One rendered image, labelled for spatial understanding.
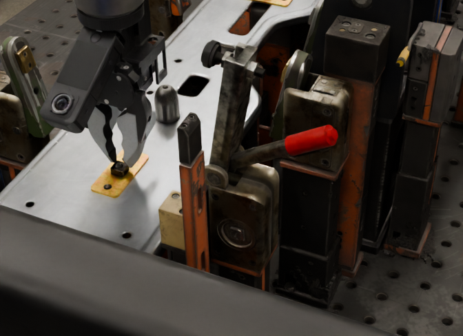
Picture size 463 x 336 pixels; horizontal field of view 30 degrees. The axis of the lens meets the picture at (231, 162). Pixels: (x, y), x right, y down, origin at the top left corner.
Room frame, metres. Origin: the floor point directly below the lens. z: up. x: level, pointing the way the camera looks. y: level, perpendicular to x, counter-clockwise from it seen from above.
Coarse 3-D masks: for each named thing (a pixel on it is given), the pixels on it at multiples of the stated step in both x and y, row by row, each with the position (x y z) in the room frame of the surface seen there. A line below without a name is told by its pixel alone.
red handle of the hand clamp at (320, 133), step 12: (300, 132) 0.70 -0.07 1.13; (312, 132) 0.69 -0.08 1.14; (324, 132) 0.68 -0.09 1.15; (336, 132) 0.69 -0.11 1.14; (276, 144) 0.71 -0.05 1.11; (288, 144) 0.69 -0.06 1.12; (300, 144) 0.69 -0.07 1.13; (312, 144) 0.68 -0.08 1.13; (324, 144) 0.68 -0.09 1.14; (240, 156) 0.72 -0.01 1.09; (252, 156) 0.71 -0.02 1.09; (264, 156) 0.71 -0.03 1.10; (276, 156) 0.70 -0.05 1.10
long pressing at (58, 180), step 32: (224, 0) 1.21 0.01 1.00; (192, 32) 1.12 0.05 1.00; (224, 32) 1.11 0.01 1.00; (256, 32) 1.11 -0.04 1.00; (160, 64) 1.03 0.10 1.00; (192, 64) 1.03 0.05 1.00; (256, 96) 0.94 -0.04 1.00; (160, 128) 0.88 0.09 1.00; (32, 160) 0.83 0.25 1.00; (64, 160) 0.82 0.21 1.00; (96, 160) 0.82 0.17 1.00; (160, 160) 0.82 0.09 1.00; (0, 192) 0.77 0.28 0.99; (32, 192) 0.76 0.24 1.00; (64, 192) 0.76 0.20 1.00; (128, 192) 0.76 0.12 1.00; (160, 192) 0.76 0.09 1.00; (64, 224) 0.71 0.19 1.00; (96, 224) 0.71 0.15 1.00; (128, 224) 0.71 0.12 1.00; (160, 256) 0.66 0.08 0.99
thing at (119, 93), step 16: (144, 0) 0.85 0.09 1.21; (80, 16) 0.80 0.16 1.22; (128, 16) 0.79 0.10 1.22; (144, 16) 0.84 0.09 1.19; (112, 32) 0.80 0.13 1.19; (128, 32) 0.82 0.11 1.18; (144, 32) 0.84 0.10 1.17; (128, 48) 0.81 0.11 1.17; (144, 48) 0.82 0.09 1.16; (160, 48) 0.84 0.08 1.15; (128, 64) 0.79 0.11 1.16; (144, 64) 0.80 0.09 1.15; (112, 80) 0.78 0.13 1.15; (128, 80) 0.78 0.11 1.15; (144, 80) 0.82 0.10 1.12; (160, 80) 0.83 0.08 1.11; (112, 96) 0.78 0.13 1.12; (128, 96) 0.78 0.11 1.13
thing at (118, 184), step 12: (120, 156) 0.82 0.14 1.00; (144, 156) 0.82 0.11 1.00; (108, 168) 0.80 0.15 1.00; (120, 168) 0.79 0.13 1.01; (132, 168) 0.80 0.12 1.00; (96, 180) 0.78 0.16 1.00; (108, 180) 0.78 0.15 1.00; (120, 180) 0.78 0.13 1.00; (96, 192) 0.76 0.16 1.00; (108, 192) 0.76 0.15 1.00; (120, 192) 0.76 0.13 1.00
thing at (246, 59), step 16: (208, 48) 0.73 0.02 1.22; (240, 48) 0.74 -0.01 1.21; (256, 48) 0.74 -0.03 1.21; (208, 64) 0.73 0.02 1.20; (224, 64) 0.71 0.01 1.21; (240, 64) 0.71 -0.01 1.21; (256, 64) 0.72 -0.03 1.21; (224, 80) 0.71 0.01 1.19; (240, 80) 0.71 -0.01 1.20; (224, 96) 0.71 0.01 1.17; (240, 96) 0.71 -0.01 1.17; (224, 112) 0.71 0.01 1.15; (240, 112) 0.72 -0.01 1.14; (224, 128) 0.71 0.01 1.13; (240, 128) 0.73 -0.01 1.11; (224, 144) 0.72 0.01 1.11; (240, 144) 0.74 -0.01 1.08; (224, 160) 0.72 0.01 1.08
